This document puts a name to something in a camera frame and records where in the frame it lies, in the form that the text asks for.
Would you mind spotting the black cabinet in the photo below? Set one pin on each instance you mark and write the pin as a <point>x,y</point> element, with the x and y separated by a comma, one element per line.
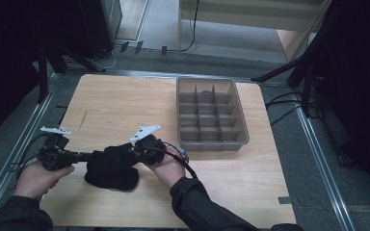
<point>99,25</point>

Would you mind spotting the black tripod stand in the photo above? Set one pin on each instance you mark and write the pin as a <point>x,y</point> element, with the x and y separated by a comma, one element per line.
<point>306,80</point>
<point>42,73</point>

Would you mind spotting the aluminium rail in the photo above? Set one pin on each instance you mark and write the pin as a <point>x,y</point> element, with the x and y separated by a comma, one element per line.
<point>321,160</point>
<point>19,128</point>

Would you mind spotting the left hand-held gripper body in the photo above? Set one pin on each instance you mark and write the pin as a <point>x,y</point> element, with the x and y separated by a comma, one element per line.
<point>56,157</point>

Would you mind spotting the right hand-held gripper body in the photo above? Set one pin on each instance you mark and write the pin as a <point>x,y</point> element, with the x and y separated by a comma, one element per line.
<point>149,150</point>

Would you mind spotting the person's right hand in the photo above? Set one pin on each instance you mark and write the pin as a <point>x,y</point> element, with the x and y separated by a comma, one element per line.
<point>170,171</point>

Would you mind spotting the grey tape piece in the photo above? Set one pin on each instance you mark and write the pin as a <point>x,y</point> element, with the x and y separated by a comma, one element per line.
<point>287,200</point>

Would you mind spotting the person's left hand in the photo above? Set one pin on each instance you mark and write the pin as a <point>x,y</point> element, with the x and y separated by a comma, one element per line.
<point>33,181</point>

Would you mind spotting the white shelf unit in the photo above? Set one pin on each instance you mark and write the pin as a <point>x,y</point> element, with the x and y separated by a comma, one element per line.
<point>253,16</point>

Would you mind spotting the grey divided storage box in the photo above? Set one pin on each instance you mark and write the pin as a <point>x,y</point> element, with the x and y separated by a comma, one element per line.
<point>186,86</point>

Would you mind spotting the dark curtain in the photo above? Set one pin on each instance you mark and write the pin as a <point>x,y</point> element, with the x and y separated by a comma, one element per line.
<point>359,80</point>
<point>3,64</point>

